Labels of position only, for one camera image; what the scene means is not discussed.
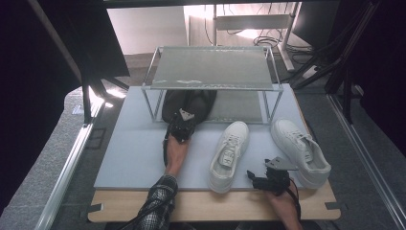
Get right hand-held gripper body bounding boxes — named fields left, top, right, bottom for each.
left=264, top=156, right=300, bottom=196

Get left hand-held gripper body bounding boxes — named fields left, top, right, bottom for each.
left=167, top=108, right=196, bottom=143

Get black slipper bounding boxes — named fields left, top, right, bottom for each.
left=161, top=89, right=190, bottom=124
left=185, top=89, right=218, bottom=126

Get white sneaker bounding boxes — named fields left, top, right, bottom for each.
left=209, top=121, right=250, bottom=194
left=270, top=118, right=332, bottom=190

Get metal two-tier shoe rack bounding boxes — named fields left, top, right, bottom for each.
left=141, top=45, right=284, bottom=125

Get person's right hand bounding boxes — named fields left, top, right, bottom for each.
left=266, top=188, right=300, bottom=221

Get person's left hand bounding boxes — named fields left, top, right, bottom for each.
left=164, top=135, right=191, bottom=176

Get black tripod stand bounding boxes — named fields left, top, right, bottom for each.
left=80, top=75, right=130, bottom=127

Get black metal stands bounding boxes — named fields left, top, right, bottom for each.
left=288, top=0, right=382, bottom=125

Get dark monitor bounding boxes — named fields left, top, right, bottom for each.
left=291, top=0, right=341, bottom=50

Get aluminium rail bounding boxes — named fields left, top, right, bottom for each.
left=34, top=101, right=107, bottom=230
left=328, top=94, right=406, bottom=230

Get bundle of floor cables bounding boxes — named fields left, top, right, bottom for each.
left=253, top=34, right=315, bottom=56

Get white desk frame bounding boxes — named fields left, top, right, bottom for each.
left=183, top=2, right=303, bottom=73

